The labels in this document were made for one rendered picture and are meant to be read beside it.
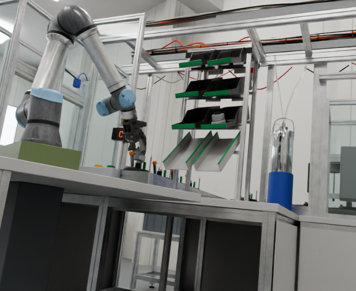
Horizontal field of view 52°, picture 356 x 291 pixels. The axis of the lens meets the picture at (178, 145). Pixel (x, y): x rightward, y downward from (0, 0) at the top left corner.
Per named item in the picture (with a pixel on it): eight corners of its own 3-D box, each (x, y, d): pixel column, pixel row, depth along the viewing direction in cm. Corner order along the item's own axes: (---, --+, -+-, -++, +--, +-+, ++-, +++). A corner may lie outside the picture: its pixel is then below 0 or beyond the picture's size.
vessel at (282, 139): (290, 172, 230) (293, 114, 237) (267, 171, 236) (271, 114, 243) (293, 175, 242) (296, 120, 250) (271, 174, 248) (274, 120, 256)
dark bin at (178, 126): (195, 128, 172) (193, 112, 170) (171, 129, 179) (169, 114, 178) (221, 119, 194) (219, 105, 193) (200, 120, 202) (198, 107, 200)
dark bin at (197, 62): (201, 64, 178) (200, 48, 177) (179, 68, 185) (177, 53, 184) (226, 63, 201) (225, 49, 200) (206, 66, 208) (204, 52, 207)
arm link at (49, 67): (19, 118, 138) (62, 0, 155) (8, 125, 149) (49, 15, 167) (49, 130, 145) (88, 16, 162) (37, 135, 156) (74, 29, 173)
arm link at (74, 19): (86, -8, 150) (143, 99, 162) (75, 3, 159) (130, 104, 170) (63, -1, 143) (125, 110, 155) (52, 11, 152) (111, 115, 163)
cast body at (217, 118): (220, 127, 168) (218, 112, 166) (211, 128, 170) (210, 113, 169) (227, 125, 174) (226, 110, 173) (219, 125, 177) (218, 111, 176)
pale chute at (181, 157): (189, 170, 166) (186, 161, 164) (165, 169, 173) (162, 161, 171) (213, 138, 186) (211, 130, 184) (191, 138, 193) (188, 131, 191)
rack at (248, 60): (240, 205, 166) (253, 41, 182) (167, 198, 181) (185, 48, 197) (250, 208, 185) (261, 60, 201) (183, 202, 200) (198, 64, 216)
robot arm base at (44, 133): (28, 143, 125) (31, 115, 127) (11, 148, 136) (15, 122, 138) (69, 150, 135) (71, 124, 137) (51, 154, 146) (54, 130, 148)
